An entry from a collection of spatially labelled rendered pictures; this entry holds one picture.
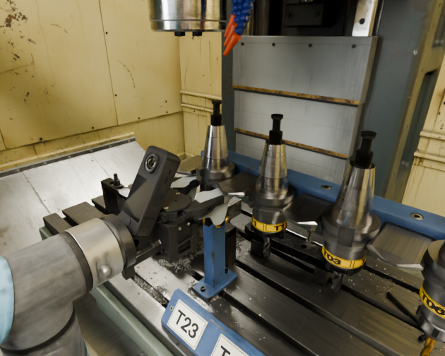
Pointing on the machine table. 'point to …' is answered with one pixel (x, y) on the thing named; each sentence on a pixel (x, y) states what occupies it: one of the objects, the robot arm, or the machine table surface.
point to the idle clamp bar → (294, 247)
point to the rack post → (214, 264)
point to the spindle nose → (187, 15)
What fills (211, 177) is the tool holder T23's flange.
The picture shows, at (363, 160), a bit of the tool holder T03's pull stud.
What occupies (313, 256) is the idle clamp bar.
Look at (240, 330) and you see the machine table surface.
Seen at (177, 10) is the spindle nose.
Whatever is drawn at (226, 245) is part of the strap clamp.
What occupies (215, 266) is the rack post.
